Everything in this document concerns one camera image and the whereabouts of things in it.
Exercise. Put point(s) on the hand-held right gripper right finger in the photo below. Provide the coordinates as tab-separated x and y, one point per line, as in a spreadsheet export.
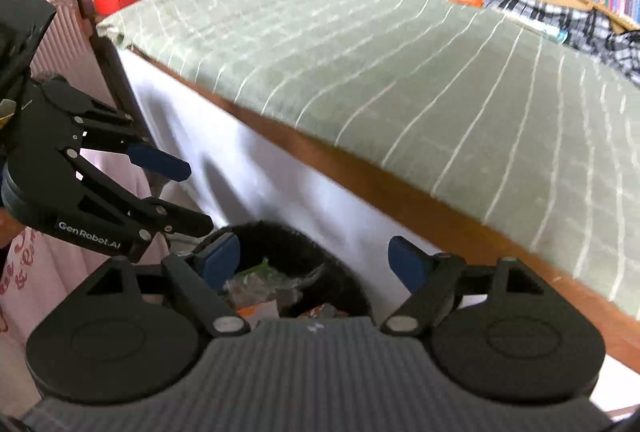
407	262

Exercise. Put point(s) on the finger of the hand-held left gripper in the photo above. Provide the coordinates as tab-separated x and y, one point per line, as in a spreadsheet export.
160	166
185	222

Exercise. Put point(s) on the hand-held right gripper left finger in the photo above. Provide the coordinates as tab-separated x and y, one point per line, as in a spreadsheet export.
220	262

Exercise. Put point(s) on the clear plastic bag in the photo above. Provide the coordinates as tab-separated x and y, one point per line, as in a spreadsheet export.
250	289

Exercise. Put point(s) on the green snack wrapper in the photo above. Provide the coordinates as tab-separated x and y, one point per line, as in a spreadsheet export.
261	269

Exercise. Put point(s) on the orange packet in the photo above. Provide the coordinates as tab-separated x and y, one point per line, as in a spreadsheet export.
256	310

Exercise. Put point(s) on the black trash bin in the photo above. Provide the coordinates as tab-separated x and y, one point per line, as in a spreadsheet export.
340	282

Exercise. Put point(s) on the orange snack wrapper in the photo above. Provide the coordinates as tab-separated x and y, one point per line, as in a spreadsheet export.
325	311

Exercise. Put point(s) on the white bedsheet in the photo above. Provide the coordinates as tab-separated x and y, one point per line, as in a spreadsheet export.
260	161

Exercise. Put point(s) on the pink ribbed cloth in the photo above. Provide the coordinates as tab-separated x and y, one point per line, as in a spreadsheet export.
65	46

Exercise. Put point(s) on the green checked blanket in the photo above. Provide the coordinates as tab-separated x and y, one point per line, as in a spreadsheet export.
400	76

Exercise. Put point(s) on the white toothpaste tube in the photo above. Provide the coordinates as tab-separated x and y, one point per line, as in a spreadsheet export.
547	30

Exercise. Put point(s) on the wooden bed frame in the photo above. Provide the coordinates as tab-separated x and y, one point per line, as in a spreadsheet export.
400	207

